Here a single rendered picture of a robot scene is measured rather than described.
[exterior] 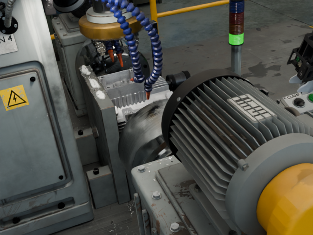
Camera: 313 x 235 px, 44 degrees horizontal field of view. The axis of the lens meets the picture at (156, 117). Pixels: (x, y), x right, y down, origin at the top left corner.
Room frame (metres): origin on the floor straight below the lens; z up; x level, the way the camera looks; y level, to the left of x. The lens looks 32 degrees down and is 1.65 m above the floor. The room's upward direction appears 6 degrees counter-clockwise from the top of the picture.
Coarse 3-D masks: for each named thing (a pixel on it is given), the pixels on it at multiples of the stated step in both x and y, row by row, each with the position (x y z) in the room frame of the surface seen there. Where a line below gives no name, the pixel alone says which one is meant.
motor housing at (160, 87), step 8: (160, 80) 1.09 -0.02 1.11; (152, 88) 1.05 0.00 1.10; (160, 88) 1.05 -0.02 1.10; (168, 88) 1.06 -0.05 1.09; (152, 96) 1.03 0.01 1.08; (160, 96) 1.03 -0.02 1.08; (136, 104) 1.01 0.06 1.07; (144, 104) 1.01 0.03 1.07; (120, 112) 0.98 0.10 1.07; (120, 120) 0.96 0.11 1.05; (120, 128) 0.95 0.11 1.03
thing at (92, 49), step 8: (88, 40) 1.39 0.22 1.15; (120, 40) 1.34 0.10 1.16; (80, 48) 1.38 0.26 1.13; (88, 48) 1.33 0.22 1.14; (80, 56) 1.34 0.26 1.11; (88, 56) 1.28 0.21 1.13; (96, 56) 1.24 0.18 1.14; (104, 56) 1.25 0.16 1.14; (128, 56) 1.27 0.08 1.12; (80, 64) 1.31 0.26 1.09; (88, 64) 1.24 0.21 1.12; (96, 64) 1.24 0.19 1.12; (112, 64) 1.25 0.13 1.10; (120, 64) 1.26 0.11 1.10; (128, 64) 1.27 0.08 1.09; (144, 64) 1.29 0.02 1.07; (96, 72) 1.24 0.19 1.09; (104, 72) 1.24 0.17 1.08; (112, 72) 1.25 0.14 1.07; (144, 72) 1.29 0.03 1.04; (80, 80) 1.30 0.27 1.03
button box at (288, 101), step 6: (288, 96) 0.96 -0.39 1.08; (294, 96) 0.96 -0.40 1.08; (300, 96) 0.96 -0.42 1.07; (306, 96) 0.96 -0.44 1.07; (282, 102) 0.95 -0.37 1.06; (288, 102) 0.94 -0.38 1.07; (306, 102) 0.94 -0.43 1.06; (312, 102) 0.93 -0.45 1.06; (300, 108) 0.91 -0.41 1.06; (306, 108) 0.91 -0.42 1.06; (312, 108) 0.91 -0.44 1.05
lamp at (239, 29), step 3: (231, 24) 1.50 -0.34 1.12; (234, 24) 1.49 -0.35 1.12; (237, 24) 1.49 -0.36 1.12; (240, 24) 1.49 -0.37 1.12; (243, 24) 1.50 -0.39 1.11; (231, 27) 1.50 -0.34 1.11; (234, 27) 1.49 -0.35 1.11; (237, 27) 1.48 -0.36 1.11; (240, 27) 1.49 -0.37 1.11; (243, 27) 1.50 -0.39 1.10; (231, 30) 1.50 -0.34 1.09; (234, 30) 1.49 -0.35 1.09; (237, 30) 1.48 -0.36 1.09; (240, 30) 1.49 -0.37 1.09; (243, 30) 1.50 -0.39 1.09; (231, 33) 1.50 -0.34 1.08; (234, 33) 1.49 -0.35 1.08; (237, 33) 1.48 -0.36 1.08; (240, 33) 1.49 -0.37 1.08
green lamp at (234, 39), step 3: (243, 33) 1.50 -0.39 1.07; (231, 36) 1.50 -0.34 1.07; (234, 36) 1.49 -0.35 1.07; (237, 36) 1.48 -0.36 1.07; (240, 36) 1.49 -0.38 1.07; (243, 36) 1.50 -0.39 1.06; (231, 39) 1.50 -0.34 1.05; (234, 39) 1.49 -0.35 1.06; (237, 39) 1.48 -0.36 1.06; (240, 39) 1.49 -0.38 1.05; (243, 39) 1.50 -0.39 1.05; (231, 42) 1.49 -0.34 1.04; (234, 42) 1.49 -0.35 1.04; (237, 42) 1.48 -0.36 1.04; (240, 42) 1.49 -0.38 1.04
